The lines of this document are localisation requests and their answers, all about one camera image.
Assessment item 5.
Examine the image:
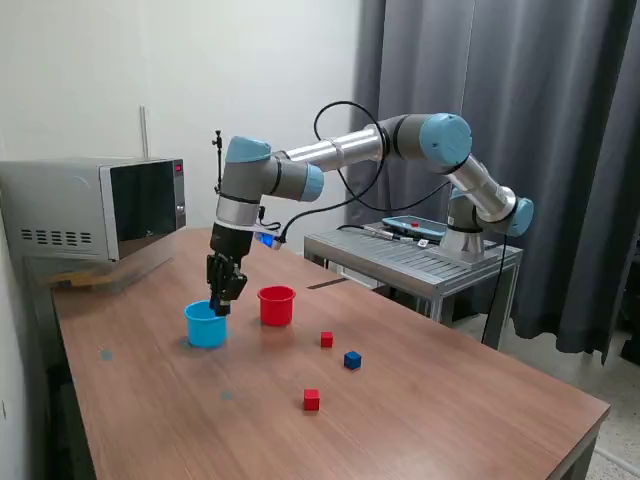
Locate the blue plastic cup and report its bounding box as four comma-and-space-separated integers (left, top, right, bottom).
183, 299, 231, 350

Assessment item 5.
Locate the grey metal robot stand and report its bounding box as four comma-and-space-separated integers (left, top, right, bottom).
303, 227, 524, 351

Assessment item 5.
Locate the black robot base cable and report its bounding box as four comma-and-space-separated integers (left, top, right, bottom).
479, 232, 509, 345

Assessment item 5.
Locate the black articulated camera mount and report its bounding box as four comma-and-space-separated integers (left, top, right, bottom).
210, 129, 225, 197

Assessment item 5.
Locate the blue teach pendant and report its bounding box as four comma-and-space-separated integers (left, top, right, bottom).
381, 215, 446, 240

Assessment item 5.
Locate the white wall pipe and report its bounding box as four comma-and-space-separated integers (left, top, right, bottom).
138, 105, 150, 160

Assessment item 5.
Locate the grey curtain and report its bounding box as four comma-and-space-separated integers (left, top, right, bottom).
345, 0, 640, 366

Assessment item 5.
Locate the silver microwave oven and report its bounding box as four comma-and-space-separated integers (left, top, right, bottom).
0, 156, 188, 263

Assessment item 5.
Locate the red plastic cup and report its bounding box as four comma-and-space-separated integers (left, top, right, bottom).
256, 285, 297, 328

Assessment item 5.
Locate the white floor cable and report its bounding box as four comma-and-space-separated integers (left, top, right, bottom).
595, 447, 640, 471

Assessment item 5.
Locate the wooden block stack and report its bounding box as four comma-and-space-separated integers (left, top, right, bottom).
42, 269, 109, 292

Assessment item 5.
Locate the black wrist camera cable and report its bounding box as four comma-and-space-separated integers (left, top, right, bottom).
259, 101, 454, 246

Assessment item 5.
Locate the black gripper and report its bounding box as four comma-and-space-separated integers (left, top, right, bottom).
206, 223, 253, 317

